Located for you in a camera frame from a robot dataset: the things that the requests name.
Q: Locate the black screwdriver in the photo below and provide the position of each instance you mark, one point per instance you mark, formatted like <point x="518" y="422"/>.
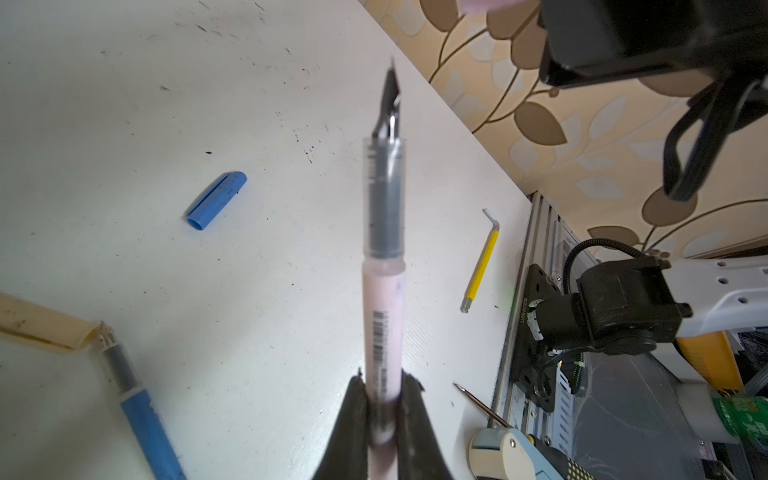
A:
<point x="483" y="407"/>

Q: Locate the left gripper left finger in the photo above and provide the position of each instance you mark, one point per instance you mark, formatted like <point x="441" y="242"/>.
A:
<point x="346" y="453"/>

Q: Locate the beige blue utility tool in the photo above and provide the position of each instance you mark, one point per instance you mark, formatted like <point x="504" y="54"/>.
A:
<point x="498" y="453"/>

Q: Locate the pink pen cap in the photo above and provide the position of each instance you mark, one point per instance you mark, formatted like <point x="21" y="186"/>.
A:
<point x="484" y="6"/>

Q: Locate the beige pen cap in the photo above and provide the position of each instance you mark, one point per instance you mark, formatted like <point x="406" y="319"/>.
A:
<point x="43" y="328"/>

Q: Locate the blue pen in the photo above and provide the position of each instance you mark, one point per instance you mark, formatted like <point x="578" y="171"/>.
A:
<point x="137" y="406"/>

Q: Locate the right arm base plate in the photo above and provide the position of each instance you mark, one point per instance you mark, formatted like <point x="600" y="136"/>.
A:
<point x="550" y="329"/>

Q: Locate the pink pen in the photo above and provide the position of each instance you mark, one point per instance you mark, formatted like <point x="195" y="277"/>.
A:
<point x="384" y="278"/>

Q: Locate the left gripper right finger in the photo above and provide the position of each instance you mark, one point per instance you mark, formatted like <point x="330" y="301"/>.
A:
<point x="418" y="452"/>

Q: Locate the aluminium front rail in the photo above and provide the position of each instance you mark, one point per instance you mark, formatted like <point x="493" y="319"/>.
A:
<point x="548" y="240"/>

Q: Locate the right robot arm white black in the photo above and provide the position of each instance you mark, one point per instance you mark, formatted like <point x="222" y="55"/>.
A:
<point x="613" y="298"/>

